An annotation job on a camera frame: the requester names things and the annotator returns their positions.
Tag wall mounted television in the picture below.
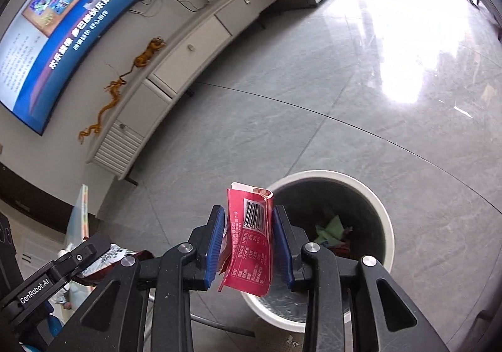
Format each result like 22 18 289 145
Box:
1 0 138 135

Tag landscape print table mat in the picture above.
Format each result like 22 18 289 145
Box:
65 184 89 251

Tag dark red chip bag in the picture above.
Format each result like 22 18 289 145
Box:
73 243 154 286

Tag television cables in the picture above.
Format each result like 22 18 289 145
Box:
127 0 205 19

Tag golden dragon figurine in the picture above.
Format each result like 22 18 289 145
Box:
77 71 131 145

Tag white TV cabinet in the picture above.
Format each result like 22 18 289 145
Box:
87 0 276 179

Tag red barcode packet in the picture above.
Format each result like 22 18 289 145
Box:
219 182 273 297

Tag white round trash bin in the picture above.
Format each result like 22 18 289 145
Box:
242 170 395 333

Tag green paper package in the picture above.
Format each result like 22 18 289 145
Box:
315 216 344 248

